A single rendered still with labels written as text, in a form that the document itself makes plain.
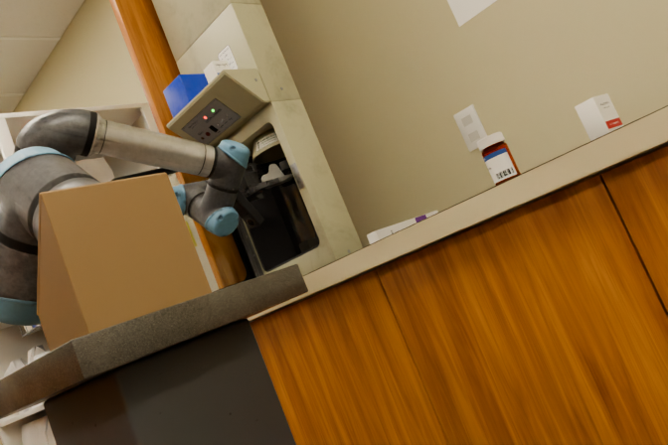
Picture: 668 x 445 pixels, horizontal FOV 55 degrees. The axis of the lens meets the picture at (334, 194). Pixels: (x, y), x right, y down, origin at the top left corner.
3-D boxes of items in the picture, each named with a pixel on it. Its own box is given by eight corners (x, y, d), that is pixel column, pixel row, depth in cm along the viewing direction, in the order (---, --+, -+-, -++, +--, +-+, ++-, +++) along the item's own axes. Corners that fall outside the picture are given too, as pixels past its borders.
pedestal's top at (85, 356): (83, 379, 60) (71, 340, 61) (-25, 429, 81) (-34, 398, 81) (309, 291, 85) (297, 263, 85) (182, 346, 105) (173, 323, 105)
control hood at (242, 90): (210, 152, 191) (198, 121, 192) (271, 100, 168) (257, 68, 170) (177, 156, 182) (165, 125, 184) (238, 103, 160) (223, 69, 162)
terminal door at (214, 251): (258, 283, 182) (210, 157, 188) (159, 321, 164) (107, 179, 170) (257, 284, 183) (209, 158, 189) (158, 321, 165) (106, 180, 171)
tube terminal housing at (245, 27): (326, 276, 202) (239, 61, 213) (399, 244, 180) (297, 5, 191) (267, 299, 184) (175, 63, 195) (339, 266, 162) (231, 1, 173)
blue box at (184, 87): (202, 116, 189) (191, 89, 190) (219, 100, 182) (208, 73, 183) (173, 119, 182) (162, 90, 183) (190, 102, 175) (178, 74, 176)
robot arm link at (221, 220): (225, 196, 146) (196, 177, 152) (210, 239, 148) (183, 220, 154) (250, 197, 152) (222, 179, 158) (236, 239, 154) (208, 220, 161)
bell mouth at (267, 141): (285, 159, 196) (279, 143, 197) (321, 134, 184) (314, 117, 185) (241, 167, 184) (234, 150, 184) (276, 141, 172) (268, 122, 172)
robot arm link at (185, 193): (179, 224, 154) (159, 210, 159) (216, 216, 162) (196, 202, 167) (182, 195, 151) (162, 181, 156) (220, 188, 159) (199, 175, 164)
